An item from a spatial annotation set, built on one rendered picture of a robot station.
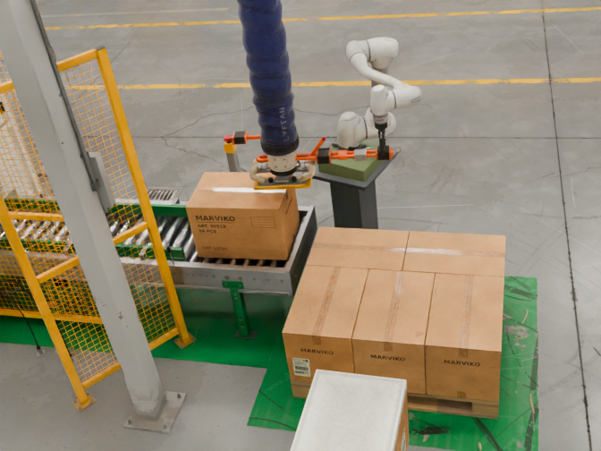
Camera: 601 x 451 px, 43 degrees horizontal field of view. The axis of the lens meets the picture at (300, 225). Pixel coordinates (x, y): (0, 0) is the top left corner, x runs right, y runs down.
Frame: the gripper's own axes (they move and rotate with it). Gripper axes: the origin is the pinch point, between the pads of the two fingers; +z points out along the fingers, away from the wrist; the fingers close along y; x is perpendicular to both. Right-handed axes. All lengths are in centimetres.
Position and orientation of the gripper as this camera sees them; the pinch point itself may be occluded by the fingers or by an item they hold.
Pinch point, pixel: (383, 151)
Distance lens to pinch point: 445.6
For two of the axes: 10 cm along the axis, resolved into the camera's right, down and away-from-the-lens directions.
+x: 9.9, -0.3, -1.6
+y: -1.1, 6.0, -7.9
